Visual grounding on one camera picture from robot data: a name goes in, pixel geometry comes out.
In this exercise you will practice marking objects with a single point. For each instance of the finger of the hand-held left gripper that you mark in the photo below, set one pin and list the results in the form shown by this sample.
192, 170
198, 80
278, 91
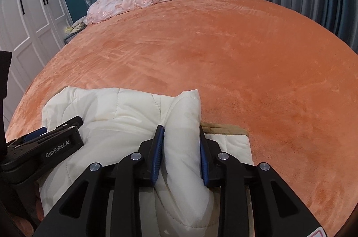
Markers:
70, 121

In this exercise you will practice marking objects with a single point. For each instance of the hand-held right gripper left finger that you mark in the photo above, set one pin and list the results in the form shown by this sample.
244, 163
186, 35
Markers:
159, 147

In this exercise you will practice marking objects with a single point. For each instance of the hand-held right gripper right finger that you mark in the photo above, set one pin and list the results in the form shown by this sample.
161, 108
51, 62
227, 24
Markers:
203, 153

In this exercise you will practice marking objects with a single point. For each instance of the cream quilted jacket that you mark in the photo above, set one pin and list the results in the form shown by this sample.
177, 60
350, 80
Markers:
112, 114

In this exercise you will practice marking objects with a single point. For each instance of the grey nightstand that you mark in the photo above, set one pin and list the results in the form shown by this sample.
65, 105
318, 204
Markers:
68, 38

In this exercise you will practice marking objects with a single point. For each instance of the pale yellow cloth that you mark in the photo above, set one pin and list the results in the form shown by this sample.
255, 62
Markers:
74, 27

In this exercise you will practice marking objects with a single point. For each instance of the orange plush blanket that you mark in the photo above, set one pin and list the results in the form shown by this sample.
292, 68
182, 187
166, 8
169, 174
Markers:
223, 58

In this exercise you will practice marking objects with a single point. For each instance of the white wardrobe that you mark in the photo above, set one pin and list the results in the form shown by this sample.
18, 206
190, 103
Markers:
33, 24

